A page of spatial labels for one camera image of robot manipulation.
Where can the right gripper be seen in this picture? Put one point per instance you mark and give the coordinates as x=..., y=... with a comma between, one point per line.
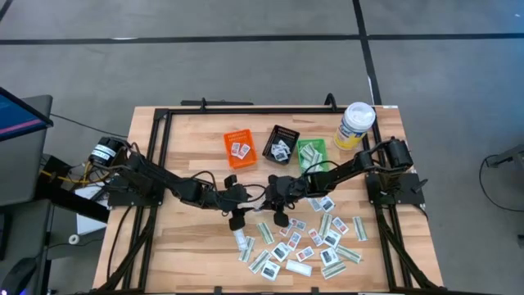
x=281, y=220

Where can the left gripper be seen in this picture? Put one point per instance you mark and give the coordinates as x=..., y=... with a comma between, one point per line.
x=236, y=223

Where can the plain white packet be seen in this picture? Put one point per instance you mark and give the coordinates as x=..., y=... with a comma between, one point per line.
x=240, y=239
x=298, y=268

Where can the green plastic basket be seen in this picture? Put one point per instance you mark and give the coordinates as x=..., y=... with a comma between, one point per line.
x=323, y=143

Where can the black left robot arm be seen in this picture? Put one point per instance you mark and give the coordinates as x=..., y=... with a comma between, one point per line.
x=163, y=180

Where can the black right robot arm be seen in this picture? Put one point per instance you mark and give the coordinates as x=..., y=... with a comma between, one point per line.
x=348, y=172

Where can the black plastic basket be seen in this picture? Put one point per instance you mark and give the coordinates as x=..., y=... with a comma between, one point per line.
x=270, y=157

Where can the orange plastic basket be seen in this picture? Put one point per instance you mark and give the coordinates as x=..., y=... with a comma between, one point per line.
x=240, y=135

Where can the yellow Lysol wipes canister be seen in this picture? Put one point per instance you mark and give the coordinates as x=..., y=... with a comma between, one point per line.
x=355, y=123

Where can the white paper sheet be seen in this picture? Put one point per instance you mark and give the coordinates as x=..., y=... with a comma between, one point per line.
x=88, y=225

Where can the white tape roll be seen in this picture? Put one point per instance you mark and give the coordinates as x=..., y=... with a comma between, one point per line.
x=69, y=239

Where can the black side desk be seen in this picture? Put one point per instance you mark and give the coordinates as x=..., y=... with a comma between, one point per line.
x=61, y=201

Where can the grey stand leg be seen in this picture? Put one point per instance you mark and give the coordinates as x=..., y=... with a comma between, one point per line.
x=507, y=157

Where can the black computer mouse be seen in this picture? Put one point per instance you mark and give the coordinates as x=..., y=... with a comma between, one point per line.
x=16, y=276

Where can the computer monitor blue screen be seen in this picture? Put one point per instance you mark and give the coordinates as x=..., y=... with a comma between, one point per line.
x=16, y=119

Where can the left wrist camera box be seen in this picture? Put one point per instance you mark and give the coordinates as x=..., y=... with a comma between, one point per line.
x=232, y=198

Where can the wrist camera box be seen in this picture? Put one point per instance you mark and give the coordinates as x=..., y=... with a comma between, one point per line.
x=232, y=198
x=291, y=188

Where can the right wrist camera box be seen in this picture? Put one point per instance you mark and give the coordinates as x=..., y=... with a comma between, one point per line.
x=291, y=188

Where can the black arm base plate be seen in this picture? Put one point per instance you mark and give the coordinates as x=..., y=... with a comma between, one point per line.
x=123, y=198
x=409, y=192

